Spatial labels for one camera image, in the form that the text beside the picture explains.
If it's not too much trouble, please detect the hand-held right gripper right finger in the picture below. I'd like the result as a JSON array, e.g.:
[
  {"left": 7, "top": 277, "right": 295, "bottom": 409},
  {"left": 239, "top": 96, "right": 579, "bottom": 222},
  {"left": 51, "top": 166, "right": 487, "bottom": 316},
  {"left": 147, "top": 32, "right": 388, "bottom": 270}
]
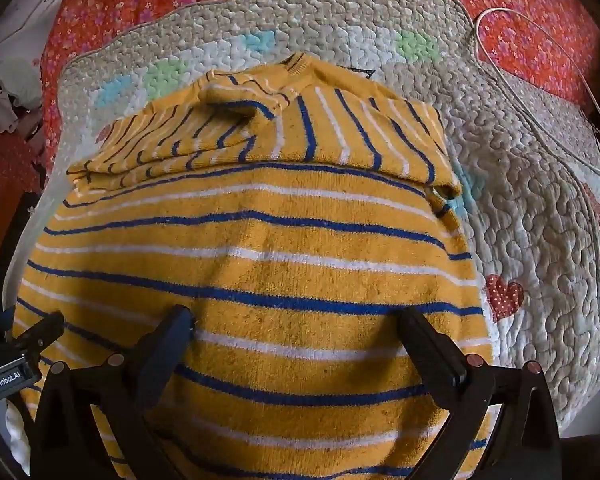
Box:
[{"left": 395, "top": 307, "right": 564, "bottom": 480}]

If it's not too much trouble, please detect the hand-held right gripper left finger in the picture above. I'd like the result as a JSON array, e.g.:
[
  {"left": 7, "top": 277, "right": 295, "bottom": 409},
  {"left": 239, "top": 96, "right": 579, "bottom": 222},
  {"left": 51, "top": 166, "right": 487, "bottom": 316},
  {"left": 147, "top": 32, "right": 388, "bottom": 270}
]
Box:
[{"left": 30, "top": 305, "right": 196, "bottom": 480}]

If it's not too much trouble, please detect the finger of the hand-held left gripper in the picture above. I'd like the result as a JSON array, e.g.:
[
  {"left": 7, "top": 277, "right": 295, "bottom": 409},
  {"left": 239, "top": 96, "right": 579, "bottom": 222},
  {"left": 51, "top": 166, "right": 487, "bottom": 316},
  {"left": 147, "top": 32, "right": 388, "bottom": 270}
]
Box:
[{"left": 9, "top": 312, "right": 66, "bottom": 357}]

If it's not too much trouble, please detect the yellow striped knit sweater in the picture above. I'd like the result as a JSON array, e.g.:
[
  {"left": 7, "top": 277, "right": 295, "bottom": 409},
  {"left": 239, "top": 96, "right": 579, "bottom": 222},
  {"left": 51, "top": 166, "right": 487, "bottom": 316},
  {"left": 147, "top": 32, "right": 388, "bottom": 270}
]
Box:
[{"left": 11, "top": 52, "right": 492, "bottom": 480}]

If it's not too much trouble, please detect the pile of grey clothes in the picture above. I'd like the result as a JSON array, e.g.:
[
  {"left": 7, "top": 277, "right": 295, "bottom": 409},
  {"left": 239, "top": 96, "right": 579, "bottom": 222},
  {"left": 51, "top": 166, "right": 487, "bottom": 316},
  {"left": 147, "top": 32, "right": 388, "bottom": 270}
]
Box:
[{"left": 0, "top": 66, "right": 44, "bottom": 135}]

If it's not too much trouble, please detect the beige quilted patchwork blanket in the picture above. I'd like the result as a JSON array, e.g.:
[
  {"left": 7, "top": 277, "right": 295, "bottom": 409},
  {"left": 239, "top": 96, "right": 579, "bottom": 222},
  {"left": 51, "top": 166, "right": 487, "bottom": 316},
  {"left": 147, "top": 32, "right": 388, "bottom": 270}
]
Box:
[{"left": 39, "top": 0, "right": 600, "bottom": 433}]

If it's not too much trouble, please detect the white cable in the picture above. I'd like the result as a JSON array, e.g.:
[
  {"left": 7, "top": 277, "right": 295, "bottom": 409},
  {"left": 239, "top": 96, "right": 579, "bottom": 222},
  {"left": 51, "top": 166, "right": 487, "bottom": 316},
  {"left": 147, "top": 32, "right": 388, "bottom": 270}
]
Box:
[{"left": 472, "top": 7, "right": 600, "bottom": 177}]

